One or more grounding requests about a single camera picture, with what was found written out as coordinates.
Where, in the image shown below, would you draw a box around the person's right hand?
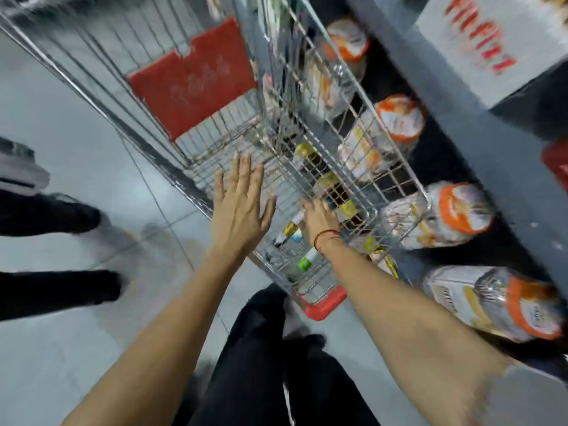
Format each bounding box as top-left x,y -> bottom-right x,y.
299,198 -> 343,256

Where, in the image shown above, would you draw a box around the person's left hand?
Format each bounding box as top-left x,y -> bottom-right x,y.
211,152 -> 278,265

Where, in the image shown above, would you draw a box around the person's left forearm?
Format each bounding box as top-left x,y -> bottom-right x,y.
62,246 -> 285,426

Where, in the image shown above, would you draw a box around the person's right forearm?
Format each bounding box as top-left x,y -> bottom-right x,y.
316,237 -> 513,426

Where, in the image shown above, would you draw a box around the small white bottle yellow label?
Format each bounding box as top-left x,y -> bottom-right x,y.
273,210 -> 307,249

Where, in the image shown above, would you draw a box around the dark bottle with yellow cap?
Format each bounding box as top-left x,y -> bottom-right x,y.
313,172 -> 349,202
292,143 -> 322,175
335,199 -> 371,227

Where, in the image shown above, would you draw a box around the small white bottle green cap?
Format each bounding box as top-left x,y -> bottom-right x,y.
295,248 -> 321,273

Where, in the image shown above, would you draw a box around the yellow printed packet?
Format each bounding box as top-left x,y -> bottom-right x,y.
362,237 -> 402,280

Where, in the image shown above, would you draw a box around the red cart corner bumper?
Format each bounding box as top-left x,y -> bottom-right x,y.
297,286 -> 348,322

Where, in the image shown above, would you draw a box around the red plastic cart seat flap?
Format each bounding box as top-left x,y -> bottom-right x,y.
128,17 -> 259,142

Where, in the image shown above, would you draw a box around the orange capped clear bottle pack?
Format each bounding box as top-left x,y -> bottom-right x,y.
305,17 -> 371,125
337,94 -> 427,183
381,181 -> 496,251
422,265 -> 567,345

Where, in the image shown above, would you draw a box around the person's black trousers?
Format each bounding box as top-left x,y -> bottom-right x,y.
188,284 -> 383,426

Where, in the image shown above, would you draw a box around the grey metal shelf board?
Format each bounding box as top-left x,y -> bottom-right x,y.
344,0 -> 568,286

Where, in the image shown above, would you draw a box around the white carton with red print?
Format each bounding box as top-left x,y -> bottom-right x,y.
415,0 -> 568,109

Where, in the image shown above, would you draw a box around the red packet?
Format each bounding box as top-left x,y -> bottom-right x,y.
541,139 -> 568,192

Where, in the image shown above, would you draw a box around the person's grey shirt sleeve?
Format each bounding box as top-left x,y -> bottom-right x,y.
497,363 -> 568,426

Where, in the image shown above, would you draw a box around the red thread bracelet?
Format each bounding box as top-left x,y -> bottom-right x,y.
312,230 -> 342,254

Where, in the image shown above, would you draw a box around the metal wire shopping cart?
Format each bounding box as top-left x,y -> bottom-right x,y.
0,0 -> 433,322

